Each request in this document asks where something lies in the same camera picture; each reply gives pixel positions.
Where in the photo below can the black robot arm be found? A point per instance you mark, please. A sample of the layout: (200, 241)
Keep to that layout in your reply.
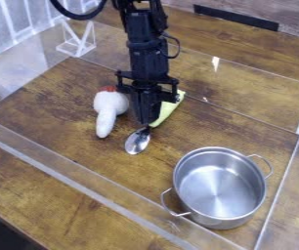
(144, 22)

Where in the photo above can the white toy mushroom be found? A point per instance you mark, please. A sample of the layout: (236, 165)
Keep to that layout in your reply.
(109, 104)

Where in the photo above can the black strip on wall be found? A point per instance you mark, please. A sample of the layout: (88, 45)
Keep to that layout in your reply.
(256, 22)

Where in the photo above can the green handled metal spoon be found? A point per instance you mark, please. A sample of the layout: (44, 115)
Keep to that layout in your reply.
(137, 141)

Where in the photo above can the stainless steel pot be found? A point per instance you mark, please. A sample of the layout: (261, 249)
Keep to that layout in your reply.
(219, 187)

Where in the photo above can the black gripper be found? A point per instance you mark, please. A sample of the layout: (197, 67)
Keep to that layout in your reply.
(147, 81)

